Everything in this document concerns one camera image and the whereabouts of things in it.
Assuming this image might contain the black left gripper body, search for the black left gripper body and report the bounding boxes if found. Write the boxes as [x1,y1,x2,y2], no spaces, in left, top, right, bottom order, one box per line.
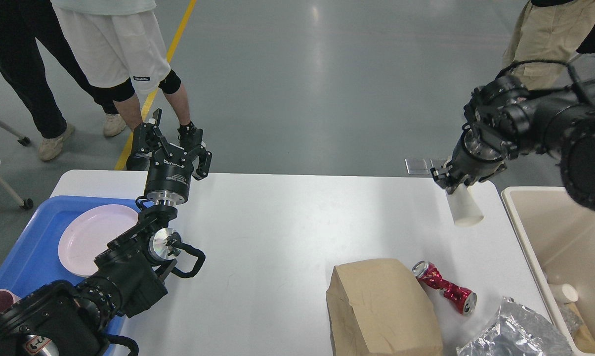
[144,144,193,206]

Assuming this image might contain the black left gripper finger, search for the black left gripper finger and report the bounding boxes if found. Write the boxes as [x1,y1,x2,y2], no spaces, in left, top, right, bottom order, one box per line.
[131,109,172,164]
[185,129,213,180]

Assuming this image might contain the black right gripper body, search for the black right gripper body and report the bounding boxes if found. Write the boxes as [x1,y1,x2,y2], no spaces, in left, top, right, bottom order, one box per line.
[445,130,507,187]

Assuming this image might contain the white paper cup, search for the white paper cup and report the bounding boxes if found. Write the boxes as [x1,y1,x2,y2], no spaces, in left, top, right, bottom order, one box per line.
[446,185,485,227]

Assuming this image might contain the pink plastic plate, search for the pink plastic plate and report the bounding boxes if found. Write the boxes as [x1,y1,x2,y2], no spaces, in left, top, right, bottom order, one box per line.
[57,204,138,277]

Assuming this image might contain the crushed red soda can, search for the crushed red soda can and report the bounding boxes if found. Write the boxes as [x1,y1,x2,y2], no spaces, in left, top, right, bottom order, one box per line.
[411,261,477,316]

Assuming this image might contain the brown paper bag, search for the brown paper bag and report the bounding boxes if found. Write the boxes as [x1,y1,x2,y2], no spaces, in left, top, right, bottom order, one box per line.
[326,259,443,356]

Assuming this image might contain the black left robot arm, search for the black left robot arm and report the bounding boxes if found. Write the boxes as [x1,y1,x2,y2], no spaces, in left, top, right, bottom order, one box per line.
[0,110,213,356]

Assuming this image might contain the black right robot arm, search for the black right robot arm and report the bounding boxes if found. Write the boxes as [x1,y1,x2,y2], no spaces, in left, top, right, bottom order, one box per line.
[430,61,595,211]

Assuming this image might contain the metal floor plate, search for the metal floor plate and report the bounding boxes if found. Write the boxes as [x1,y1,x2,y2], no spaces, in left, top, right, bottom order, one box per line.
[404,158,431,176]

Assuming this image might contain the person in white shorts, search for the person in white shorts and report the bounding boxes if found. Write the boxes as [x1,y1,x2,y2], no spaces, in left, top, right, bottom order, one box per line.
[51,0,199,151]

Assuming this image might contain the beige plastic bin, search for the beige plastic bin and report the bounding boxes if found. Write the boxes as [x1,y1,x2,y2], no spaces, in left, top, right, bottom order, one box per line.
[501,186,595,356]

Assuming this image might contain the small white cup in bin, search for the small white cup in bin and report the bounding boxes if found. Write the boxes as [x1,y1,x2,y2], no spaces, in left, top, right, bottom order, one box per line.
[548,283,579,305]

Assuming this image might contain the blue plastic tray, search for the blue plastic tray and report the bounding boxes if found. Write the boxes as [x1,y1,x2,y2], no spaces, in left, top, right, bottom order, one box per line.
[0,196,155,356]

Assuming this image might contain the silver foil bag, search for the silver foil bag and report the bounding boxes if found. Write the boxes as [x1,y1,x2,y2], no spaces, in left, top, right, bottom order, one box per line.
[457,297,574,356]

